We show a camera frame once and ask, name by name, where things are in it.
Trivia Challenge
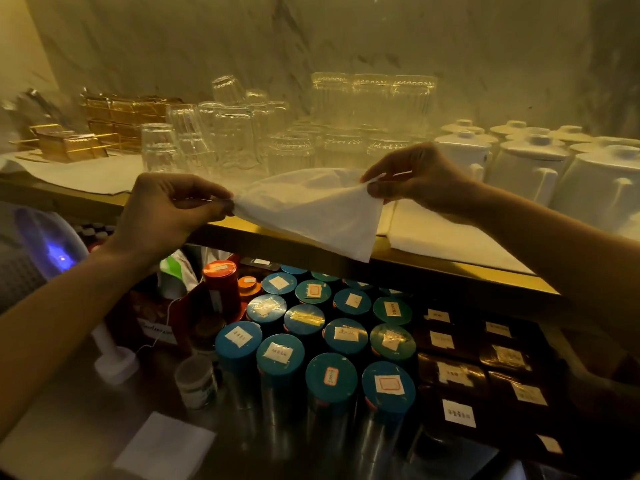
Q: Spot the person's right hand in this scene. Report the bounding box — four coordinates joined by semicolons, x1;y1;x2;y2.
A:
360;142;482;225

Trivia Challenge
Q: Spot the person's left hand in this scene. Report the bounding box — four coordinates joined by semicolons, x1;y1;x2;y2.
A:
107;172;236;261

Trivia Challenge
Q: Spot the white cloth napkin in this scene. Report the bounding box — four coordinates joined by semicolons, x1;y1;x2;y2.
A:
232;167;397;264

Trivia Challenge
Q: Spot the person's left forearm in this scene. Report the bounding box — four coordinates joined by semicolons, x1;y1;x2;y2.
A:
0;239;162;440

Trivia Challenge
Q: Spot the person's right forearm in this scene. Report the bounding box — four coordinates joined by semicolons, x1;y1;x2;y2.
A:
460;182;640;368

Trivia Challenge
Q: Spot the white shelf liner cloth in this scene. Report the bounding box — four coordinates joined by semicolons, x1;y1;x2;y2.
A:
376;197;537;275
0;151;147;196

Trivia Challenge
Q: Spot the green and white packet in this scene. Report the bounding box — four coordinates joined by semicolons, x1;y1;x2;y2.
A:
158;249;202;301

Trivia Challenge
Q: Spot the red tin with orange lid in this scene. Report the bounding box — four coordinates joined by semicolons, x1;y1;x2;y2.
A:
202;260;242;323

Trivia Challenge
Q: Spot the golden wooden shelf board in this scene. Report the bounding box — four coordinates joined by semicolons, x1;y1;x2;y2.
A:
0;174;561;296

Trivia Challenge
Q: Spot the small orange lidded tin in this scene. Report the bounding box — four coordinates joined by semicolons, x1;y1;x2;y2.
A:
237;275;264;308

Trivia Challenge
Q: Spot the group of clear drinking glasses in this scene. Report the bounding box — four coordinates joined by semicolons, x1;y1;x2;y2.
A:
140;72;439;178

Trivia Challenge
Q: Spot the cluster of dark small bottles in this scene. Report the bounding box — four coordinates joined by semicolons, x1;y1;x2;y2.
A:
71;222;117;251

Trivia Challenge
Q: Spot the red carton with white label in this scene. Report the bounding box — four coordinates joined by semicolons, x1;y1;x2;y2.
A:
122;255;242;358

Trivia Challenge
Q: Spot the stack of gold metal racks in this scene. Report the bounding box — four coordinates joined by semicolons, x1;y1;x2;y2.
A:
81;92;185;153

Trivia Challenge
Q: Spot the group of white ceramic teapots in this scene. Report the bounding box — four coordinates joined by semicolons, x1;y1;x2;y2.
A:
433;119;640;241

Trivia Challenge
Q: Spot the gold metal rack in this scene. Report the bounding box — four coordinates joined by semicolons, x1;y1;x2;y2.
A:
15;124;122;164

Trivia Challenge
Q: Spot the small white plastic cup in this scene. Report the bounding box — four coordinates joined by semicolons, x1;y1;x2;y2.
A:
173;355;220;411

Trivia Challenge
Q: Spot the group of teal lidded tins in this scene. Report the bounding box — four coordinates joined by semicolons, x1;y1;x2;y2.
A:
214;265;419;480

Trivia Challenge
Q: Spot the group of brown labelled boxes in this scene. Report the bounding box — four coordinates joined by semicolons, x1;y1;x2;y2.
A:
414;304;568;458

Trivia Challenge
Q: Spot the white paper sheet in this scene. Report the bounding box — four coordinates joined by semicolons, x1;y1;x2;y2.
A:
112;412;217;480

